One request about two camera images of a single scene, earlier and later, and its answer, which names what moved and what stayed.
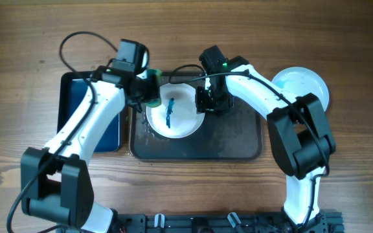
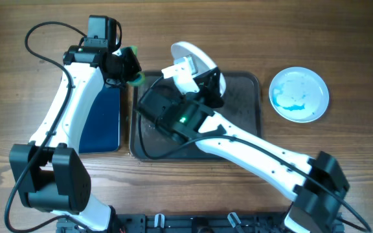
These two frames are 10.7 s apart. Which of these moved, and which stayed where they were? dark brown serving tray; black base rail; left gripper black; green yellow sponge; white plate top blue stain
Moved: white plate top blue stain; left gripper black; green yellow sponge
Stayed: dark brown serving tray; black base rail
